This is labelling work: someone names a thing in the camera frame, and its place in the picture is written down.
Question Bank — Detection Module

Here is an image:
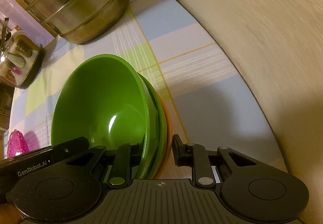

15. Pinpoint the orange plastic bowl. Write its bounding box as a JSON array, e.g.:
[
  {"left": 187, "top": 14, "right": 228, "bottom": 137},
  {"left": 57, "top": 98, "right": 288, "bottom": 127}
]
[{"left": 154, "top": 94, "right": 172, "bottom": 179}]

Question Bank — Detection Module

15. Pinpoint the green bowl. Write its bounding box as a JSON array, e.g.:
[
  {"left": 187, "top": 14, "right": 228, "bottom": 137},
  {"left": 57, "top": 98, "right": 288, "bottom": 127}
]
[
  {"left": 51, "top": 54, "right": 158, "bottom": 179},
  {"left": 139, "top": 74, "right": 168, "bottom": 179}
]

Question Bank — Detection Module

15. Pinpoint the purple glass plate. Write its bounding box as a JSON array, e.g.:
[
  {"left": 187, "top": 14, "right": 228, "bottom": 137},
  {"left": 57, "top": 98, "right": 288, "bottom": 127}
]
[{"left": 7, "top": 129, "right": 29, "bottom": 158}]

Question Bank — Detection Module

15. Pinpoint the person's left hand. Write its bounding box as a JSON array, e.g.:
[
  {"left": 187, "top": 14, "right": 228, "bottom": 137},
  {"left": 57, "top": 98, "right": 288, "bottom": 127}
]
[{"left": 0, "top": 204, "right": 22, "bottom": 224}]

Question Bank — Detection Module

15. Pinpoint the checkered tablecloth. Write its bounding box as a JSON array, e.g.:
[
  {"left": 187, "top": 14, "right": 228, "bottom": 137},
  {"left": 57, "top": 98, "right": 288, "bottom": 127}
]
[{"left": 9, "top": 0, "right": 286, "bottom": 171}]

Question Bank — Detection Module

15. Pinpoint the stainless steel kettle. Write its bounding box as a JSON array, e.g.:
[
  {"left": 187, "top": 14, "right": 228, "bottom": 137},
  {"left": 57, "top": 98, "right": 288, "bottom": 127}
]
[{"left": 1, "top": 18, "right": 44, "bottom": 89}]

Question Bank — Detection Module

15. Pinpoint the purple curtain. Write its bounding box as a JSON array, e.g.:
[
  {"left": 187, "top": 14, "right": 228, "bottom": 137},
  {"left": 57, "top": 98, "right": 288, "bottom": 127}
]
[{"left": 1, "top": 0, "right": 54, "bottom": 46}]

